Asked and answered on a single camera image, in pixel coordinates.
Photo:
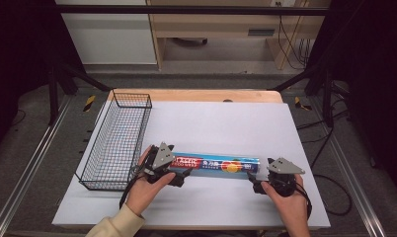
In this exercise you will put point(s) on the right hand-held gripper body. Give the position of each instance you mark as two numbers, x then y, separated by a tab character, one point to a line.
283	171

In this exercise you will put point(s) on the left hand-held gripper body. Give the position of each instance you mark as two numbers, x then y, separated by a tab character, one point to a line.
161	157

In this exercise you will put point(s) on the long blue cling film box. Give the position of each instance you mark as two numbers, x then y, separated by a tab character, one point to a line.
216	165

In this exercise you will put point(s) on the person's right hand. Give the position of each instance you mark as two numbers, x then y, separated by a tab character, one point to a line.
287	204

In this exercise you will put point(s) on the person's left hand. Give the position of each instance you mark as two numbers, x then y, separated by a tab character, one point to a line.
143	194

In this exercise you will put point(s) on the white table mat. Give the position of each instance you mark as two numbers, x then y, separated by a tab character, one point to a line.
219	131

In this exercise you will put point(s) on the yellow black tape strip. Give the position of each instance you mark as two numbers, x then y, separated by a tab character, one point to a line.
89	103
300	103

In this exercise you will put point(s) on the black metal stand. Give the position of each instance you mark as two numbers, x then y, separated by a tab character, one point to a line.
60	85
321	85

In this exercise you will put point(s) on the black curtain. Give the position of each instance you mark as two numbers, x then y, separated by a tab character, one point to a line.
18	49
371	82

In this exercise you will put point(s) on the white cabinet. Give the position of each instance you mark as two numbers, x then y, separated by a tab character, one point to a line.
111	33

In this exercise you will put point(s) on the wooden desk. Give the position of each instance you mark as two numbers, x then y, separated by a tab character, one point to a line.
219	26

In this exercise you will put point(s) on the aluminium rail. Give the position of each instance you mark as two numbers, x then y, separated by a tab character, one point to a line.
349	171
25	168

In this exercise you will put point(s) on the black horizontal frame bar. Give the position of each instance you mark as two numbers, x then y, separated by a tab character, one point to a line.
186	10

